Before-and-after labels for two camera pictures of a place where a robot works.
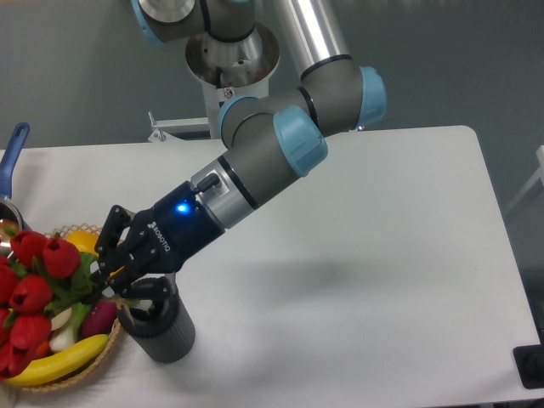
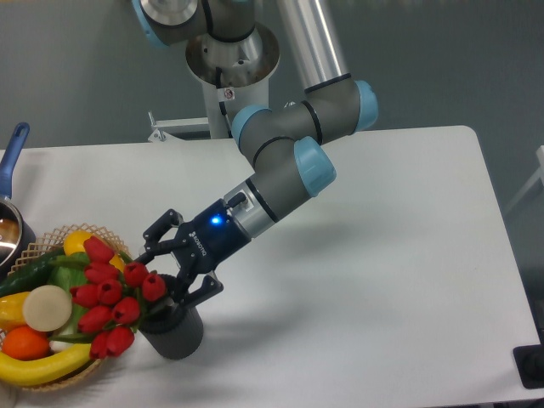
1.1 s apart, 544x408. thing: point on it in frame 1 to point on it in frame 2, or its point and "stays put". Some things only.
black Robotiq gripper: x=161 y=239 to x=210 y=236
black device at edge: x=530 y=362 stays put
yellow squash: x=85 y=240 stays put
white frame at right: x=538 y=175 stays put
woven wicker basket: x=76 y=374 stays put
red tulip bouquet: x=37 y=277 to x=112 y=302
